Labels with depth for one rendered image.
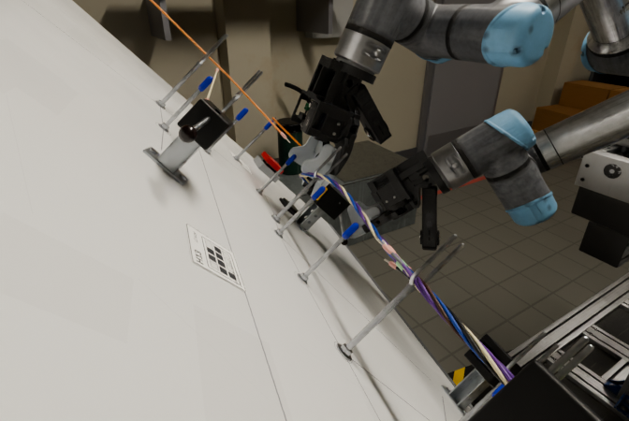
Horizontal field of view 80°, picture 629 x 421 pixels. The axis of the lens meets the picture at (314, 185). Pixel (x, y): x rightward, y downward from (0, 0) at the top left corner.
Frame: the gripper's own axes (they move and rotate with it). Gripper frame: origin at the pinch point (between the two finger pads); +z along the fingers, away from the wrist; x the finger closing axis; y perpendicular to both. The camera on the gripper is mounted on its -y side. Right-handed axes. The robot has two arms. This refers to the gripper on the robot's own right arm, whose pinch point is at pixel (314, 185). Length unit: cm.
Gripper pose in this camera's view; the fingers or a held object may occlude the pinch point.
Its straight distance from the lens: 63.9
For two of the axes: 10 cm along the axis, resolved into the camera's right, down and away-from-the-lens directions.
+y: -8.3, -2.0, -5.2
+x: 3.9, 4.5, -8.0
